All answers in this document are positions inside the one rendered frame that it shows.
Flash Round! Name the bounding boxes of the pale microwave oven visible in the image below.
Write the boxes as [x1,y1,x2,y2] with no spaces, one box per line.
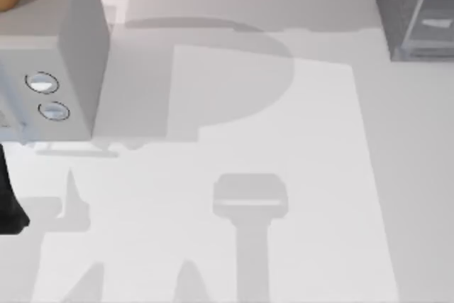
[0,0,111,145]

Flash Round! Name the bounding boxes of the small microwave knob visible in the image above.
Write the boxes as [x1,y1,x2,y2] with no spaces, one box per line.
[37,100,71,122]

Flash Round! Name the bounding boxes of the large microwave knob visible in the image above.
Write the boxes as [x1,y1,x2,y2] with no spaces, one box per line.
[24,71,60,95]

